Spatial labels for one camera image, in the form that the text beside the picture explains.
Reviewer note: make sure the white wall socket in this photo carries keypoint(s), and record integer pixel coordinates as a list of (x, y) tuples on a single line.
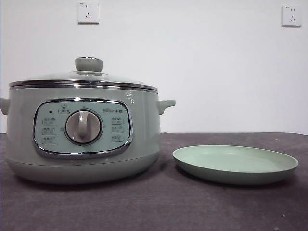
[(291, 16), (88, 13)]

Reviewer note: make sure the pale green round plate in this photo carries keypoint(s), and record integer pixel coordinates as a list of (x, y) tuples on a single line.
[(228, 163)]

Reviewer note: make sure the pale green electric steamer pot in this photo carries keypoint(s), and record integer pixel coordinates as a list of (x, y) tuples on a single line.
[(144, 125)]

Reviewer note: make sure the glass lid with green knob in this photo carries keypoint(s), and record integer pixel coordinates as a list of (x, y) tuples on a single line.
[(89, 64)]

